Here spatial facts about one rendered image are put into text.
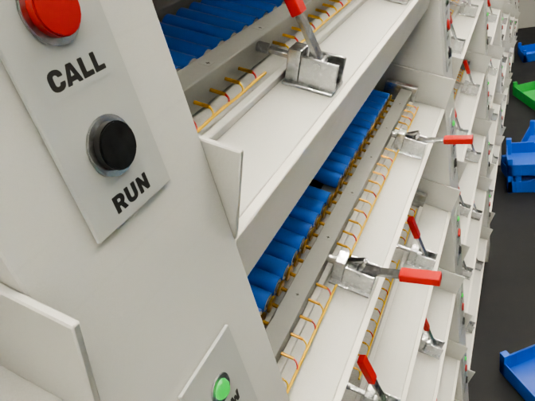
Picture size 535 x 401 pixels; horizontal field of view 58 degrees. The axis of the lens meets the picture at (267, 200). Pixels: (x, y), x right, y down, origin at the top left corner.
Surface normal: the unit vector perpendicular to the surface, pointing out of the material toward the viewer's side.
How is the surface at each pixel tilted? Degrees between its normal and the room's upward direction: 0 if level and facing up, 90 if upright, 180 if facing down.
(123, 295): 90
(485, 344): 0
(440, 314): 21
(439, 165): 90
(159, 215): 90
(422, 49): 90
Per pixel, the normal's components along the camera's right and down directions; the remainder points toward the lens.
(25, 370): -0.42, 0.55
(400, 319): 0.09, -0.77
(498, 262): -0.24, -0.83
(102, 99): 0.88, 0.04
